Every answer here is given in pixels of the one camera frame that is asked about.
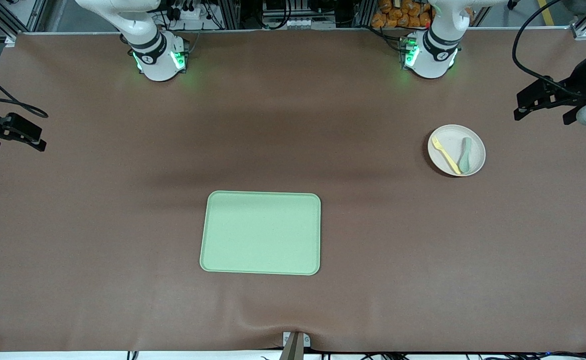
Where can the green plastic spoon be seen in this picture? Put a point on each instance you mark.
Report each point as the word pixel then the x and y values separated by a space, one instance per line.
pixel 465 160

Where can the yellow plastic fork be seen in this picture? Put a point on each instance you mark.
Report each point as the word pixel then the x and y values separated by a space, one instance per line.
pixel 448 156

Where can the round beige plate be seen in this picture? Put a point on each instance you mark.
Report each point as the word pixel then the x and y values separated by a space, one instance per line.
pixel 448 155

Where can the brown table mat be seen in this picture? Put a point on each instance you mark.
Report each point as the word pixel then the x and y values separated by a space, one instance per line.
pixel 122 225

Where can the orange packaged goods pile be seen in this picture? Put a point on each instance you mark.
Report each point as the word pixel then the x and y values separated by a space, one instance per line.
pixel 403 15

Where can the white power strip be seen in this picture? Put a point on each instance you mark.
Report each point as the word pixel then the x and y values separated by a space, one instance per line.
pixel 197 17

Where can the light green rectangular tray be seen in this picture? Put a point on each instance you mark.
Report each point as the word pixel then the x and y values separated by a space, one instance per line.
pixel 260 232

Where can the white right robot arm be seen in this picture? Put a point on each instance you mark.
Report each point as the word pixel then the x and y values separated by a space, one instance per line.
pixel 155 55

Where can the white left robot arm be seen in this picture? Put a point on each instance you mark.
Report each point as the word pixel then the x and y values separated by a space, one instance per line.
pixel 435 50

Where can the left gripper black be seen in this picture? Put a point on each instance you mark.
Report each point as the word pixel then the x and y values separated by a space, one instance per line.
pixel 575 86

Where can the metal table clamp bracket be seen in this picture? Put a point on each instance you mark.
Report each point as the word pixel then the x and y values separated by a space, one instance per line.
pixel 295 347

